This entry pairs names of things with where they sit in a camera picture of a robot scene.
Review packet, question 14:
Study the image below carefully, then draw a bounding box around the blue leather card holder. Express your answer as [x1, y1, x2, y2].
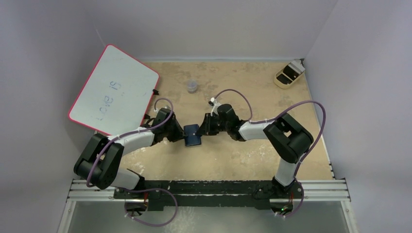
[184, 124, 202, 147]

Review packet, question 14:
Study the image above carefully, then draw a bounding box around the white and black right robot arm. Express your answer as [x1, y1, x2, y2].
[195, 100, 318, 198]

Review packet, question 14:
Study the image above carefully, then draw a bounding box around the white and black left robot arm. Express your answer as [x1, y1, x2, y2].
[73, 108, 187, 199]

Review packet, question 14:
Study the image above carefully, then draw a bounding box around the beige oval card tray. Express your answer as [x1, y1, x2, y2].
[274, 64, 304, 89]

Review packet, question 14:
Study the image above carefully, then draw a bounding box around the stack of credit cards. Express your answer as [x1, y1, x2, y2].
[283, 60, 306, 81]

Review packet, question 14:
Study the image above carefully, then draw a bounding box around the small clear plastic cup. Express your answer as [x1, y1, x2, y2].
[187, 80, 198, 94]

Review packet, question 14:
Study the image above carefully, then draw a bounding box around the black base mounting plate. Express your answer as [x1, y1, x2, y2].
[114, 180, 304, 215]

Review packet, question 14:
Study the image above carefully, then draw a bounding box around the pink framed whiteboard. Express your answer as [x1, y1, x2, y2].
[68, 44, 160, 135]

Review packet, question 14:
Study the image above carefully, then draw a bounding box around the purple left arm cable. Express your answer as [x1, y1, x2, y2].
[86, 98, 179, 228]

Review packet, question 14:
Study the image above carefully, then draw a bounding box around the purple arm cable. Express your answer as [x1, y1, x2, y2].
[86, 98, 179, 228]
[212, 89, 326, 220]

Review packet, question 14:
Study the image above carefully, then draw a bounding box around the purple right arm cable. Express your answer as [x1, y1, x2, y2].
[212, 89, 326, 220]

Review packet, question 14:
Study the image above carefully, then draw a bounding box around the aluminium extrusion rail frame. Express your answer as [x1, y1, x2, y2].
[58, 59, 360, 233]

